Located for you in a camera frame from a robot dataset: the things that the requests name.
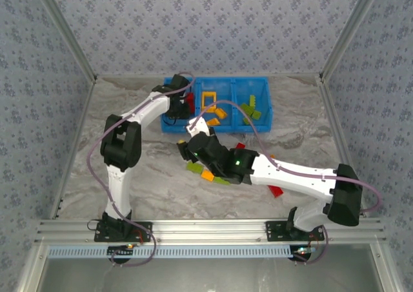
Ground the yellow lego window frame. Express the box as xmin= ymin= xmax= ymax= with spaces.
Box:
xmin=201 ymin=91 xmax=217 ymax=110

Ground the blue three-compartment plastic bin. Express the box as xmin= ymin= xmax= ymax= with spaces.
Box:
xmin=160 ymin=76 xmax=274 ymax=134

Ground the small black controller board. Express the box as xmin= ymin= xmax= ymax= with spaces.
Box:
xmin=291 ymin=245 xmax=319 ymax=261
xmin=107 ymin=244 xmax=135 ymax=258

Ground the grey metal panel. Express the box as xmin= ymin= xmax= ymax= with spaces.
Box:
xmin=38 ymin=258 xmax=383 ymax=292

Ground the right arm white wrist camera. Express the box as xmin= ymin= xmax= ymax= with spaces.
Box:
xmin=185 ymin=117 xmax=211 ymax=135

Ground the long aluminium extrusion rail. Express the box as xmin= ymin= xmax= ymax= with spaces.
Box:
xmin=34 ymin=219 xmax=387 ymax=244

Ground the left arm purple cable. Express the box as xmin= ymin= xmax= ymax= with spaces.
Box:
xmin=87 ymin=72 xmax=196 ymax=268

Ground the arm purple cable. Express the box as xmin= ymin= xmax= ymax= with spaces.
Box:
xmin=190 ymin=99 xmax=384 ymax=266
xmin=87 ymin=72 xmax=196 ymax=268

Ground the slotted white cable duct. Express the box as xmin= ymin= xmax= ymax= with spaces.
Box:
xmin=47 ymin=244 xmax=295 ymax=260

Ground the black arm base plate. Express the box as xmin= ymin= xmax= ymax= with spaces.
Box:
xmin=264 ymin=220 xmax=325 ymax=242
xmin=94 ymin=221 xmax=153 ymax=243

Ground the aluminium table side rail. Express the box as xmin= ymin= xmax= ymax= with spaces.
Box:
xmin=48 ymin=77 xmax=97 ymax=220
xmin=317 ymin=75 xmax=370 ymax=218

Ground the thin aluminium table edge rail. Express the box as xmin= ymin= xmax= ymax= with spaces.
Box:
xmin=96 ymin=73 xmax=321 ymax=79

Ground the aluminium corner post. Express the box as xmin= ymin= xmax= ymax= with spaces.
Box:
xmin=32 ymin=0 xmax=98 ymax=82
xmin=319 ymin=0 xmax=387 ymax=80

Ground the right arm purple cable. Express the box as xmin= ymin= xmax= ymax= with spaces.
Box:
xmin=190 ymin=99 xmax=384 ymax=266

